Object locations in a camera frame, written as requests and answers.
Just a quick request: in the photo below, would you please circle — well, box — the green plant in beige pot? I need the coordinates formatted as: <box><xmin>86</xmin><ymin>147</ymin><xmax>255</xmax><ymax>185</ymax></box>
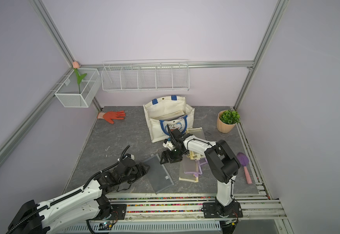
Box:
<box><xmin>217</xmin><ymin>110</ymin><xmax>240</xmax><ymax>134</ymax></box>

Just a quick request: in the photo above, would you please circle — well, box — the white slotted vent grille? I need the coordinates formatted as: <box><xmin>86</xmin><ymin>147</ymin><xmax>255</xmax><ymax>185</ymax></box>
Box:
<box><xmin>59</xmin><ymin>220</ymin><xmax>222</xmax><ymax>234</ymax></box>

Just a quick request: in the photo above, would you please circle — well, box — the yellow mesh pouch bottom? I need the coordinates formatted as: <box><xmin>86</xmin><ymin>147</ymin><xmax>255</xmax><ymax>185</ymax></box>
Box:
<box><xmin>179</xmin><ymin>157</ymin><xmax>199</xmax><ymax>183</ymax></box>

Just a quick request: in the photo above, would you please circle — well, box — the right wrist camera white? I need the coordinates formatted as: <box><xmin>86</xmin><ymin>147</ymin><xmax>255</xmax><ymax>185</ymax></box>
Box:
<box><xmin>163</xmin><ymin>139</ymin><xmax>174</xmax><ymax>151</ymax></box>

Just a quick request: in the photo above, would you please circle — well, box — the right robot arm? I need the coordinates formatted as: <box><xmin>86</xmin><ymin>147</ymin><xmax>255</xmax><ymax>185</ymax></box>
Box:
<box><xmin>160</xmin><ymin>125</ymin><xmax>243</xmax><ymax>219</ymax></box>

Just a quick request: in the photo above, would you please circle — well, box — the red rubber glove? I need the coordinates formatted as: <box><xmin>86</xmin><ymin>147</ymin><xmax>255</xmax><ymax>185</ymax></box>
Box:
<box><xmin>97</xmin><ymin>111</ymin><xmax>126</xmax><ymax>124</ymax></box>

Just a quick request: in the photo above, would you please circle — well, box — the grey mesh pouch front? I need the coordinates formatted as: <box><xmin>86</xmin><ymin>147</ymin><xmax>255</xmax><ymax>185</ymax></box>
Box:
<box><xmin>143</xmin><ymin>154</ymin><xmax>174</xmax><ymax>194</ymax></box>

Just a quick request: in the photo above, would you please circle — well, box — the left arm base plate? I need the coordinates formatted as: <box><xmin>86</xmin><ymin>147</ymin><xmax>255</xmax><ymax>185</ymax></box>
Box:
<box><xmin>91</xmin><ymin>204</ymin><xmax>127</xmax><ymax>220</ymax></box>

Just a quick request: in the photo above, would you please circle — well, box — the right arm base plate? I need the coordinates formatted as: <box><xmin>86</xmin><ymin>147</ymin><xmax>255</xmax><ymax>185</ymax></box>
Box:
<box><xmin>201</xmin><ymin>200</ymin><xmax>243</xmax><ymax>218</ymax></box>

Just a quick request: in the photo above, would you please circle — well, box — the purple mesh pouch under pile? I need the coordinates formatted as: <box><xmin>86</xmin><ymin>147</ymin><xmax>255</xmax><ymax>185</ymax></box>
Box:
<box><xmin>183</xmin><ymin>158</ymin><xmax>208</xmax><ymax>177</ymax></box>

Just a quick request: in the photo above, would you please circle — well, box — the artificial pink tulip flower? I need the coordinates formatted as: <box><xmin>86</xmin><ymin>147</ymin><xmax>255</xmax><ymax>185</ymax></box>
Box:
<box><xmin>72</xmin><ymin>61</ymin><xmax>87</xmax><ymax>94</ymax></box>

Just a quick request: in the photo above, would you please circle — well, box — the white canvas Doraemon tote bag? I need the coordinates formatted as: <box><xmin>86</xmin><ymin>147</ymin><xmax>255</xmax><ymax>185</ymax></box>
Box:
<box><xmin>143</xmin><ymin>95</ymin><xmax>195</xmax><ymax>143</ymax></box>

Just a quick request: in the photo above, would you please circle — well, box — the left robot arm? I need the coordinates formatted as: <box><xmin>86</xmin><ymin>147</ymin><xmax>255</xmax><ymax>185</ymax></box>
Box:
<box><xmin>7</xmin><ymin>151</ymin><xmax>150</xmax><ymax>234</ymax></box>

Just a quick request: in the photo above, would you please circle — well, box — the long white wire wall basket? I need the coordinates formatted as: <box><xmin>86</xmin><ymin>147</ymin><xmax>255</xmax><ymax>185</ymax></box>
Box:
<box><xmin>101</xmin><ymin>59</ymin><xmax>190</xmax><ymax>92</ymax></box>

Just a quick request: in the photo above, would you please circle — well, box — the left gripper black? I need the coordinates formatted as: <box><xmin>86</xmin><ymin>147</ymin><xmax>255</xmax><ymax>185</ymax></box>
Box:
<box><xmin>120</xmin><ymin>162</ymin><xmax>151</xmax><ymax>185</ymax></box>

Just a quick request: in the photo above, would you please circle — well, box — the small white mesh wall basket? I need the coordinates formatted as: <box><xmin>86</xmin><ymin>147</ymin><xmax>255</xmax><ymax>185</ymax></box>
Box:
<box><xmin>55</xmin><ymin>68</ymin><xmax>102</xmax><ymax>108</ymax></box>

